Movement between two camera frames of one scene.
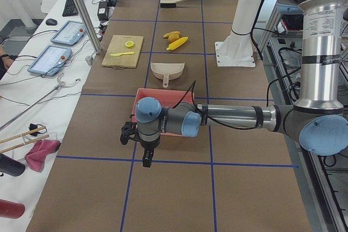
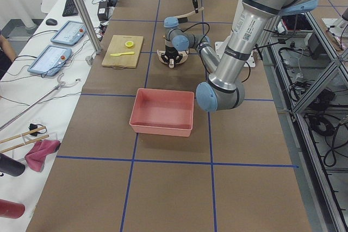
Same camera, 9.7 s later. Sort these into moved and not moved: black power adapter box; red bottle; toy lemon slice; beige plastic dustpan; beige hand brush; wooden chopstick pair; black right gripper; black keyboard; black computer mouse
Moved: black right gripper; beige hand brush; beige plastic dustpan
Not moved: red bottle; wooden chopstick pair; toy lemon slice; black keyboard; black power adapter box; black computer mouse
